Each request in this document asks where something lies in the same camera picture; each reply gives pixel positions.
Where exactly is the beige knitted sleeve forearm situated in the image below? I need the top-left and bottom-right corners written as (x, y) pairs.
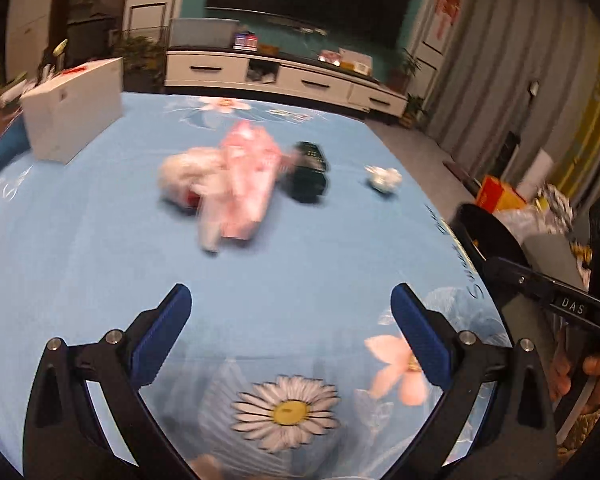
top-left (557, 406), bottom-right (600, 460)

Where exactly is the black trash bin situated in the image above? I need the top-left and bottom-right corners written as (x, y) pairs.
top-left (450, 203), bottom-right (529, 310)

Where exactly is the person's right hand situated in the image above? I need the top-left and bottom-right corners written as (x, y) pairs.
top-left (549, 326), bottom-right (600, 413)

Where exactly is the white plastic bag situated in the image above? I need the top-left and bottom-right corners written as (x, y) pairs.
top-left (494, 184), bottom-right (573, 243)

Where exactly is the red yellow shopping bag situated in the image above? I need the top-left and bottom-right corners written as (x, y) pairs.
top-left (475, 176), bottom-right (527, 214)

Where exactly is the grey curtain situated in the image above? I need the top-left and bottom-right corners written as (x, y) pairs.
top-left (426, 0), bottom-right (600, 179)

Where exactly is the crumpled white tissue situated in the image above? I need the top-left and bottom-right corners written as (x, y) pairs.
top-left (365, 166), bottom-right (402, 195)

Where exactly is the red cardboard box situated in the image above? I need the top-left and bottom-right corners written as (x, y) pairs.
top-left (176, 190), bottom-right (201, 210)

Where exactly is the pink plastic bag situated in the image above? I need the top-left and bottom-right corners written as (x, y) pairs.
top-left (158, 120), bottom-right (286, 252)

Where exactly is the potted plant by cabinet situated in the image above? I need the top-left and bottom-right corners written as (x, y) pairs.
top-left (387, 49), bottom-right (420, 93)

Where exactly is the blue floral table cloth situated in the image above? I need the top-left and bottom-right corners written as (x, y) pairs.
top-left (0, 93), bottom-right (508, 479)

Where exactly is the dark crumpled wrapper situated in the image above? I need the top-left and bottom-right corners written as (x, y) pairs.
top-left (279, 141), bottom-right (329, 204)

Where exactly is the white storage box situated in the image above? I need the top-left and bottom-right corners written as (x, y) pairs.
top-left (20, 58), bottom-right (123, 164)

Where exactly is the red chinese knot right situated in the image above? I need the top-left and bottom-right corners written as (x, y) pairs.
top-left (436, 0), bottom-right (460, 41)

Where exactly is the white tv cabinet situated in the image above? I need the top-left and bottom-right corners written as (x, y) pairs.
top-left (164, 50), bottom-right (407, 117)

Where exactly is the grey storage bin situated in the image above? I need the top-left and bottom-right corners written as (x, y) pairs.
top-left (169, 18), bottom-right (239, 49)

